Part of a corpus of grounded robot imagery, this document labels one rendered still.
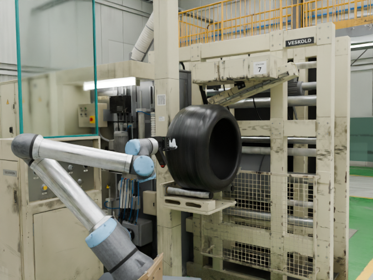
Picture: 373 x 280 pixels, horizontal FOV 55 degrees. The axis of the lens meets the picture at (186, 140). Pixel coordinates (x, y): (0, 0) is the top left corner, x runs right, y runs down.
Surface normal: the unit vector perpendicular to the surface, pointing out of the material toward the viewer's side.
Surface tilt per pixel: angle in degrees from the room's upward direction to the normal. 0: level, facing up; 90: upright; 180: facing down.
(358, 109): 90
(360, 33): 90
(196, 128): 61
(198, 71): 90
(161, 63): 90
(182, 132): 68
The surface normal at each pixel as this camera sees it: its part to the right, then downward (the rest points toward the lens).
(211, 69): -0.58, 0.05
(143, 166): 0.18, -0.18
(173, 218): 0.81, 0.02
